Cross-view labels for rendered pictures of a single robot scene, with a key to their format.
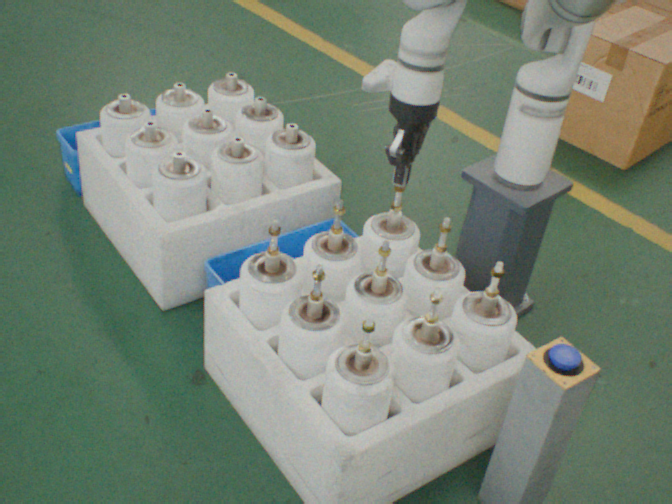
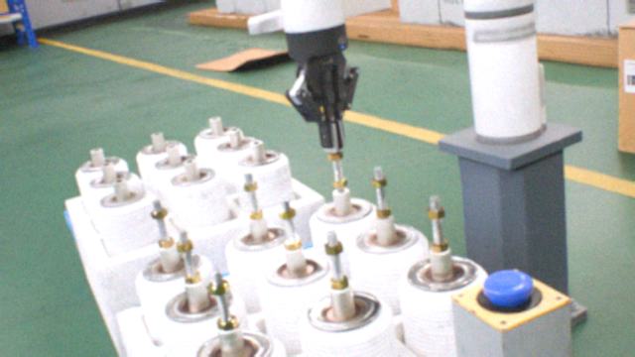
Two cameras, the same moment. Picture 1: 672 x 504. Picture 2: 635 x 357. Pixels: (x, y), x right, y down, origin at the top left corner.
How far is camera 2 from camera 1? 0.59 m
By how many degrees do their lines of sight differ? 23
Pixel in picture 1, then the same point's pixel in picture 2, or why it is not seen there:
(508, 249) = (514, 227)
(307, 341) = (181, 338)
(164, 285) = (117, 334)
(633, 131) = not seen: outside the picture
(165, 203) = (109, 238)
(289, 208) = not seen: hidden behind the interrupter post
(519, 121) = (477, 55)
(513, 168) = (490, 118)
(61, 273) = (38, 342)
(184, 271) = not seen: hidden behind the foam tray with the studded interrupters
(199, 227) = (145, 259)
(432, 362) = (342, 343)
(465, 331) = (411, 306)
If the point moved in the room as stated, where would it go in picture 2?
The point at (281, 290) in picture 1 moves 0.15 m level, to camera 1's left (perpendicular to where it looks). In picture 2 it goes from (175, 289) to (66, 290)
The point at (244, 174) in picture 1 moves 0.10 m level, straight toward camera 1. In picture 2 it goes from (196, 196) to (179, 221)
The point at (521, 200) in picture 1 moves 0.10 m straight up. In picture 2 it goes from (506, 153) to (500, 78)
